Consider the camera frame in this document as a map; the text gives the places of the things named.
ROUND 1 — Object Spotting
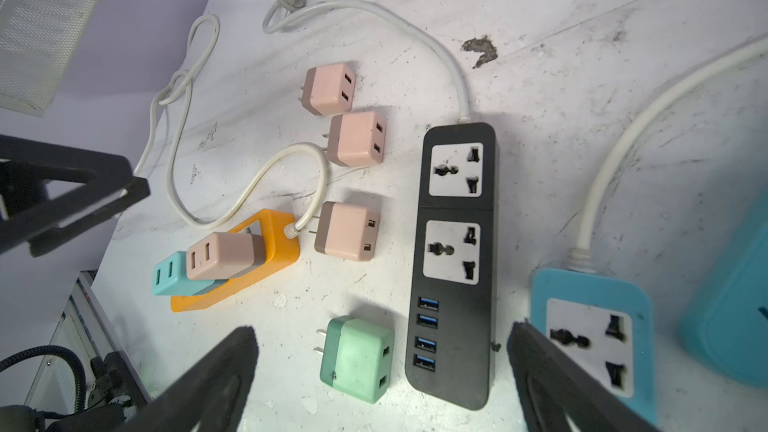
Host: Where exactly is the brown pink charger on orange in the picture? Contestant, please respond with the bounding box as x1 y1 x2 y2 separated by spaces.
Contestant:
186 232 266 281

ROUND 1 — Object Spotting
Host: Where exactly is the teal triangular power strip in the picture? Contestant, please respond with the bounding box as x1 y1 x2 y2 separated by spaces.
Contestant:
679 194 767 389

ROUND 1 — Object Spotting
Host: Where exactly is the grey power cable with plug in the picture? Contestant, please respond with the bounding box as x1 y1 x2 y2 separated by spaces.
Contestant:
262 0 472 124

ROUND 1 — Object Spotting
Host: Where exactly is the teal charger on orange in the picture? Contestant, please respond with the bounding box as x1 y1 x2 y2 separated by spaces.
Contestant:
152 251 225 297

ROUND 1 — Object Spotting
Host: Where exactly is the beige pink charger plug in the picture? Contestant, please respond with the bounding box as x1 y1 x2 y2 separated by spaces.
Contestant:
310 201 381 262

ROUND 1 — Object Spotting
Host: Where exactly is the teal rectangular power strip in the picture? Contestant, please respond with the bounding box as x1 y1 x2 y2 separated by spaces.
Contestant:
530 268 657 424

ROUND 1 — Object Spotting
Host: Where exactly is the black power strip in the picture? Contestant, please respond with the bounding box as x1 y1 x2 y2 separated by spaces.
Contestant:
405 122 498 410

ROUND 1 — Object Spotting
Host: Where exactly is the orange power strip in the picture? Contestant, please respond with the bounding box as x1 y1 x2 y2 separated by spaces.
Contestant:
170 142 330 314

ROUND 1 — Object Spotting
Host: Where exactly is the cream power cable with plug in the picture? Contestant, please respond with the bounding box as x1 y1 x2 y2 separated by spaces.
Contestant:
566 35 768 274

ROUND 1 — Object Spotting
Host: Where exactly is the pink usb charger plug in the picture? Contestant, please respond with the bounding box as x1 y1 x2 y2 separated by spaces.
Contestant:
300 62 356 116

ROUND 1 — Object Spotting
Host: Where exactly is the white mesh shelf lower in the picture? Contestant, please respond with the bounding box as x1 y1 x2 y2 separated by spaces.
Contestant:
1 0 98 116

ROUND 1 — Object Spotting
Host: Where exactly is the green usb charger plug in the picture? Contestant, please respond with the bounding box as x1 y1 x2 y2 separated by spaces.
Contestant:
314 315 395 404

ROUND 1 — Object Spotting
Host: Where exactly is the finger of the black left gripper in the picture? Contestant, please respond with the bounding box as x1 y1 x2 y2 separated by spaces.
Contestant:
1 135 150 257

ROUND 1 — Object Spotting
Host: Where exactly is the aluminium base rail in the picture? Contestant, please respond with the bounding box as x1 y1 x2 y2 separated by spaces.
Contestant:
23 270 151 417

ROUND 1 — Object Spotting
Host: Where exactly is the thin white cable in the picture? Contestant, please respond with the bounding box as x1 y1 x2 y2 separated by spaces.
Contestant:
128 13 221 229

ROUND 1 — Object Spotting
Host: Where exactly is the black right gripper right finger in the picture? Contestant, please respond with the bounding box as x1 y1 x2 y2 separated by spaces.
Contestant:
507 322 656 431

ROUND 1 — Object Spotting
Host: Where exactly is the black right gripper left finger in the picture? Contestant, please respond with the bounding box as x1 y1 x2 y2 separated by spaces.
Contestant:
119 326 259 431

